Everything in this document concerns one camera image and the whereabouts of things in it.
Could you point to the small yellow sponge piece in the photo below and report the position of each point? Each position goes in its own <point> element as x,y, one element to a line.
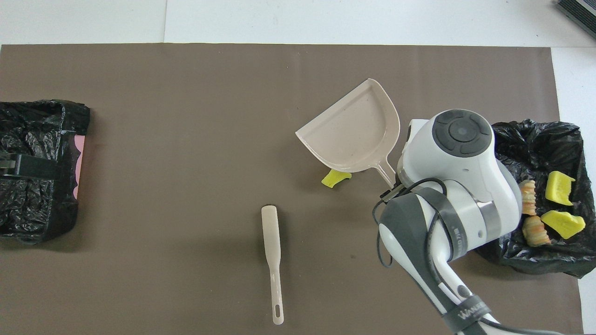
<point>333,178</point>

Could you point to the beige plastic dustpan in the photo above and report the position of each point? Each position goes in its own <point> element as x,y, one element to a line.
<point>354,130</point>

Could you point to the beige brush black bristles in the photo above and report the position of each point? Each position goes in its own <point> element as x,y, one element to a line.
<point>271,232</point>

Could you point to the orange striped croissant piece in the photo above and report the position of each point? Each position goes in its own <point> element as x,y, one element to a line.
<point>528,200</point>

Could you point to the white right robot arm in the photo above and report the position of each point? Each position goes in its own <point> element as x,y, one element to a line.
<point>465,153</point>

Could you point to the pink bin with black bag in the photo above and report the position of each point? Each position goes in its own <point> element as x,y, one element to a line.
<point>32,209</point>

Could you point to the brown paper mat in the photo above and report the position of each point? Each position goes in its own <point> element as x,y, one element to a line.
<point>139,93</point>

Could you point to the dark ribbed object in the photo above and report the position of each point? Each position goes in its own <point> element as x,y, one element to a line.
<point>582,9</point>

